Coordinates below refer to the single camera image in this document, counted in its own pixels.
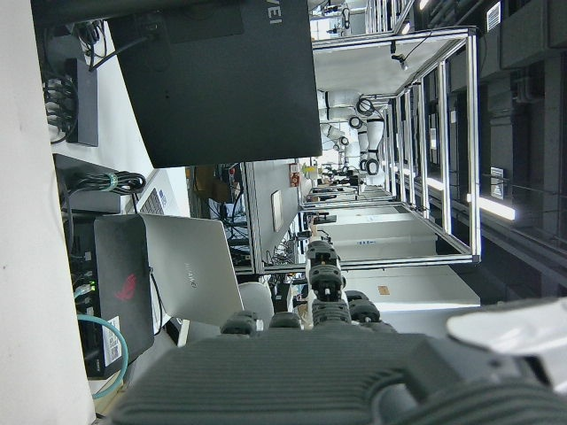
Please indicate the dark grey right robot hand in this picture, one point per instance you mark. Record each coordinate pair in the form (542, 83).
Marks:
(283, 376)

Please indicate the silver Huawei laptop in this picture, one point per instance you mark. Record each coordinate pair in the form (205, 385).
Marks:
(190, 270)

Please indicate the black mini PC red logo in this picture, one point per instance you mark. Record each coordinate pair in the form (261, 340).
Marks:
(119, 283)

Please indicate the red alarm box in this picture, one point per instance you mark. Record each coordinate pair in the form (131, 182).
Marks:
(295, 177)

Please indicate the white humanoid robot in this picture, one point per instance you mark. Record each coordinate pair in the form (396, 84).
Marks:
(374, 133)

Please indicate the black power adapter box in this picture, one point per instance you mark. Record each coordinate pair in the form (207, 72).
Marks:
(88, 203)

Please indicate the bright strip light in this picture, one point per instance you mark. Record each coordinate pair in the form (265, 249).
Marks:
(496, 209)

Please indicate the white ceiling sign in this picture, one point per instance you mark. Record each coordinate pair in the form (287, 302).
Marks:
(497, 182)

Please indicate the black Huawei monitor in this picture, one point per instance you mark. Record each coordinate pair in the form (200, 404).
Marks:
(221, 88)

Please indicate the white ventilation grille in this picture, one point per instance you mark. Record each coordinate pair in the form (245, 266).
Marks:
(493, 17)

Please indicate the white wall panel board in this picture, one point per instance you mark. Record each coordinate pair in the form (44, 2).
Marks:
(277, 210)

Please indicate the aluminium profile frame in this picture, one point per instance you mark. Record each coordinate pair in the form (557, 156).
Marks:
(473, 133)

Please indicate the small black frame camera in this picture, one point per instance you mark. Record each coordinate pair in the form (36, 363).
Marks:
(401, 58)

